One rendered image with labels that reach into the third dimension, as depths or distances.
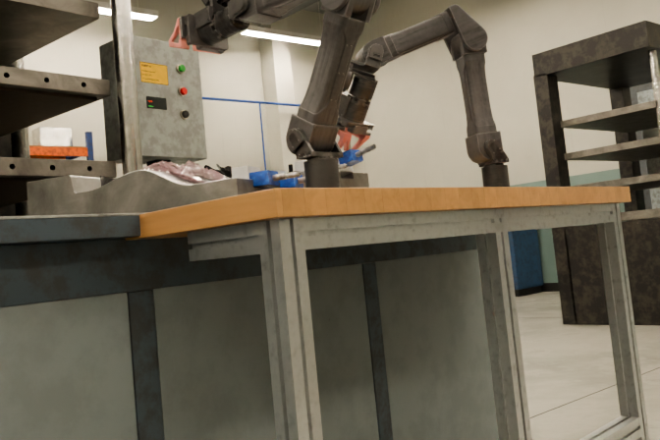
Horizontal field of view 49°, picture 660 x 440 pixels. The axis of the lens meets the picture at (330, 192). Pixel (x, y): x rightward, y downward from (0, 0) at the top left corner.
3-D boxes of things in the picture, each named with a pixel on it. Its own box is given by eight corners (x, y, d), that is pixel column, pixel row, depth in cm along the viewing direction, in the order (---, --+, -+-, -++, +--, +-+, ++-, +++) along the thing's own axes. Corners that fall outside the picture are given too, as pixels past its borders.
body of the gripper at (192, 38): (182, 16, 153) (202, 4, 148) (220, 24, 160) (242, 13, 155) (185, 45, 152) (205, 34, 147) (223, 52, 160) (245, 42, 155)
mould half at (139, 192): (302, 209, 154) (297, 158, 155) (239, 207, 130) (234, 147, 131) (114, 233, 174) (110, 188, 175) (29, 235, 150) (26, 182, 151)
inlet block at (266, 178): (306, 189, 137) (303, 160, 138) (295, 188, 133) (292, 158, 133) (247, 196, 142) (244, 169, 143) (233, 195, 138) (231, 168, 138)
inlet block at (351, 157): (384, 157, 169) (378, 136, 170) (370, 156, 165) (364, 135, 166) (343, 177, 177) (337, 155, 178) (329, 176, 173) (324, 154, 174)
